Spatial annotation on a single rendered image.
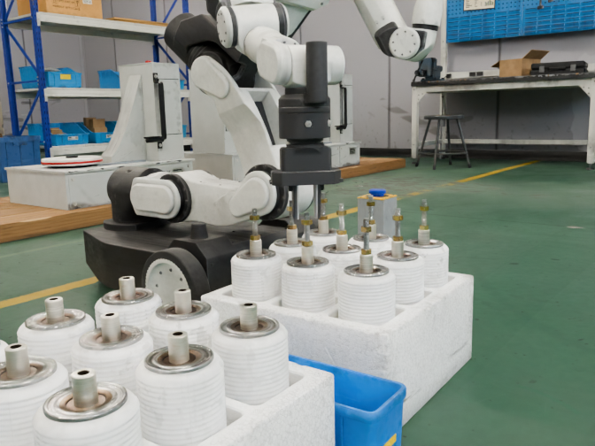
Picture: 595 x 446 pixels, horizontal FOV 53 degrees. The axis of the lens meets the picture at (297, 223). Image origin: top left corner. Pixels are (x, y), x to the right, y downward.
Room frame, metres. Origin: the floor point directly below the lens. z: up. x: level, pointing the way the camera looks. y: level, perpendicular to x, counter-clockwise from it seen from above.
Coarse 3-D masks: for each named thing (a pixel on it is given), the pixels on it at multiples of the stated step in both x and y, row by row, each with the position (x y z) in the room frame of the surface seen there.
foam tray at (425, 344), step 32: (224, 288) 1.13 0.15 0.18; (448, 288) 1.09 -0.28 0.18; (288, 320) 0.97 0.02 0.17; (320, 320) 0.94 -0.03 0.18; (416, 320) 0.95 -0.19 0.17; (448, 320) 1.07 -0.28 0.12; (288, 352) 0.97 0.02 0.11; (320, 352) 0.93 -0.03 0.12; (352, 352) 0.90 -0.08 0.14; (384, 352) 0.87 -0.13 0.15; (416, 352) 0.95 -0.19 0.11; (448, 352) 1.07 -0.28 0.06; (416, 384) 0.95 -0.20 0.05
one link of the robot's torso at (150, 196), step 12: (144, 180) 1.74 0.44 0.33; (156, 180) 1.71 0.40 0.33; (132, 192) 1.76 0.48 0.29; (144, 192) 1.72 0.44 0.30; (156, 192) 1.69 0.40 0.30; (168, 192) 1.66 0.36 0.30; (144, 204) 1.73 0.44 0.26; (156, 204) 1.70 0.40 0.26; (168, 204) 1.66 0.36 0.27; (180, 204) 1.66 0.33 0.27; (156, 216) 1.71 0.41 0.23; (168, 216) 1.68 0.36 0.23
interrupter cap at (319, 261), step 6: (294, 258) 1.06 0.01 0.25; (300, 258) 1.06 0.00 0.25; (318, 258) 1.05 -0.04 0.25; (324, 258) 1.05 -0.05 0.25; (288, 264) 1.02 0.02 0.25; (294, 264) 1.02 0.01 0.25; (300, 264) 1.02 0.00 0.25; (312, 264) 1.03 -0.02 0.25; (318, 264) 1.02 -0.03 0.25; (324, 264) 1.01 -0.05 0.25
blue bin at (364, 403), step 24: (312, 360) 0.91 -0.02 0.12; (336, 384) 0.88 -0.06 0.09; (360, 384) 0.86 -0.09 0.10; (384, 384) 0.84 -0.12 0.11; (336, 408) 0.76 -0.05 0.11; (360, 408) 0.86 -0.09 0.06; (384, 408) 0.75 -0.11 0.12; (336, 432) 0.77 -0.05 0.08; (360, 432) 0.75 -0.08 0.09; (384, 432) 0.76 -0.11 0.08
